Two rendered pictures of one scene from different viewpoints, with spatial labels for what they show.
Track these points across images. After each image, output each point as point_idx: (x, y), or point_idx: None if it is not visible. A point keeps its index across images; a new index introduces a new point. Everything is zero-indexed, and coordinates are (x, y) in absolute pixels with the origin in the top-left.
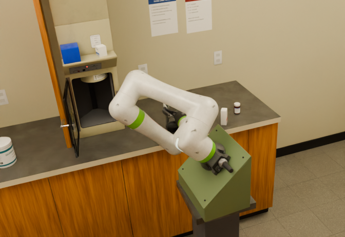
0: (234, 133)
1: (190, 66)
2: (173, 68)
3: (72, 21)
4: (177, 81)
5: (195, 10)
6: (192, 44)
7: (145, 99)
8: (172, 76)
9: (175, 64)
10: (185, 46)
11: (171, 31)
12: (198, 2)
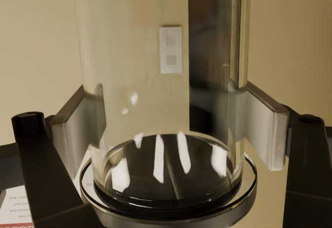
0: None
1: (13, 42)
2: (72, 44)
3: None
4: None
5: (17, 202)
6: (13, 113)
7: None
8: (73, 17)
9: (64, 55)
10: (38, 110)
11: (84, 157)
12: (9, 218)
